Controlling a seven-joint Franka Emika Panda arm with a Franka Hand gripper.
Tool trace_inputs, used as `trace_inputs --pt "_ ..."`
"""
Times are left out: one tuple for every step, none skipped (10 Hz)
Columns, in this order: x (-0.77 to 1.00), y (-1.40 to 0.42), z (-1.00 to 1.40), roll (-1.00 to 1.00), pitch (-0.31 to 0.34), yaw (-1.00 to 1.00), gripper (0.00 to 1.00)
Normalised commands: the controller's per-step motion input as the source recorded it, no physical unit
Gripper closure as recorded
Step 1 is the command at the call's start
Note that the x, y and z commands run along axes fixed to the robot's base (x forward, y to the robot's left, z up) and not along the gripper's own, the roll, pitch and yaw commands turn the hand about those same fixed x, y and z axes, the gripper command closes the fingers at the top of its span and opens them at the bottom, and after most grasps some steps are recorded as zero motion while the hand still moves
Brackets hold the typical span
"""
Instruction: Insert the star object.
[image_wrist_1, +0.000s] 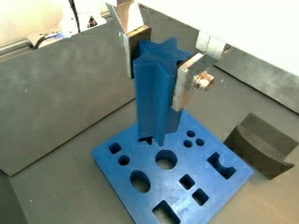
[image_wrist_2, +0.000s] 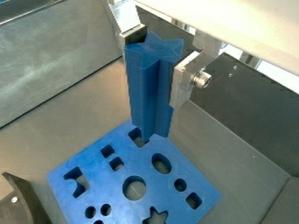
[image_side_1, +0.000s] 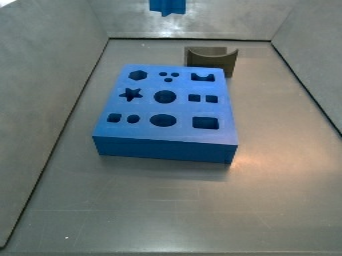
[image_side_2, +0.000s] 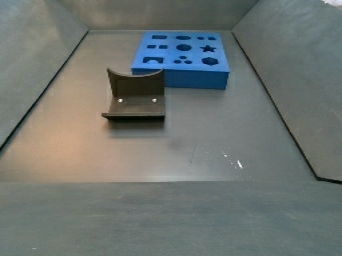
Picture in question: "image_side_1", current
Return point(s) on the blue shape-sorter block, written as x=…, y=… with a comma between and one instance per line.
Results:
x=169, y=112

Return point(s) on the dark curved holder piece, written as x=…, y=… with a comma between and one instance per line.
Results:
x=213, y=57

